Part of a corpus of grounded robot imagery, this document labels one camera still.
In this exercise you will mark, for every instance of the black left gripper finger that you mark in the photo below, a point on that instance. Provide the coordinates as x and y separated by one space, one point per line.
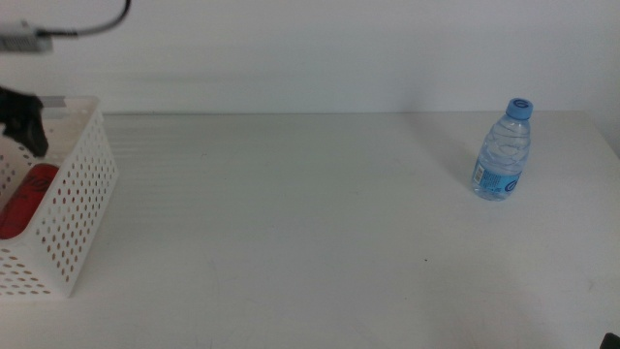
21 116

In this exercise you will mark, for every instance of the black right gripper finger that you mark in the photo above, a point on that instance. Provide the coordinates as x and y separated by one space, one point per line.
612 342

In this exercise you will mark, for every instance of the red cola can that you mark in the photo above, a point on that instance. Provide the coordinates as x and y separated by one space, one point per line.
24 203

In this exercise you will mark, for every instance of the clear water bottle blue cap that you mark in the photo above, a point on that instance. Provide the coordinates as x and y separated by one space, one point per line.
504 155

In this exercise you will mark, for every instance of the white perforated plastic basket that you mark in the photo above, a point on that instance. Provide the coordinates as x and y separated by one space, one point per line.
72 208

